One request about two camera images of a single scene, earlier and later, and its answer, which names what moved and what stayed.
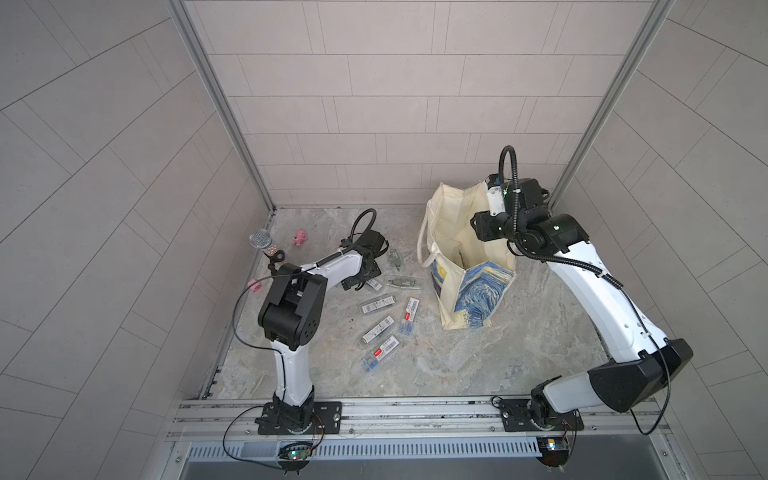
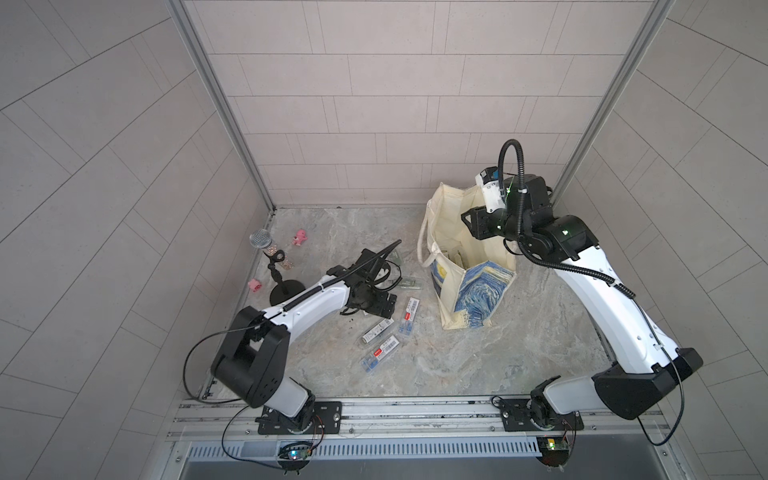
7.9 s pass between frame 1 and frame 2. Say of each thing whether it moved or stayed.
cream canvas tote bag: stayed
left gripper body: moved
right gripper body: stayed
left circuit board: stayed
